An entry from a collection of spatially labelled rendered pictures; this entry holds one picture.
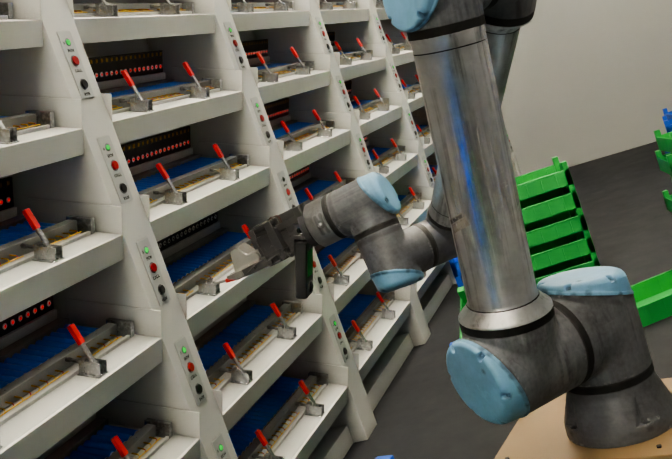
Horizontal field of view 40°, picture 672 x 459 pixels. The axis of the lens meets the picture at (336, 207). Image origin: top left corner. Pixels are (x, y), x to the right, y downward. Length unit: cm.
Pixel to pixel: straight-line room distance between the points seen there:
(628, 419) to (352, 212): 59
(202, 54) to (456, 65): 107
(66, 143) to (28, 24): 21
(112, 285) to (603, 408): 86
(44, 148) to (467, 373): 76
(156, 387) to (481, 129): 76
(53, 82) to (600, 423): 108
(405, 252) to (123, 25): 72
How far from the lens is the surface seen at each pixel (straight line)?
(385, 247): 168
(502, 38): 149
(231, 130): 229
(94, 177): 166
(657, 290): 283
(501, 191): 138
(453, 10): 133
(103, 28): 184
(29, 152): 153
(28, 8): 168
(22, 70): 171
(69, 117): 166
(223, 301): 190
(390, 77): 359
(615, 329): 156
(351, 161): 294
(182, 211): 185
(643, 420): 162
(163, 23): 205
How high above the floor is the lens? 83
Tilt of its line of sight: 6 degrees down
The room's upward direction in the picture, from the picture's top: 19 degrees counter-clockwise
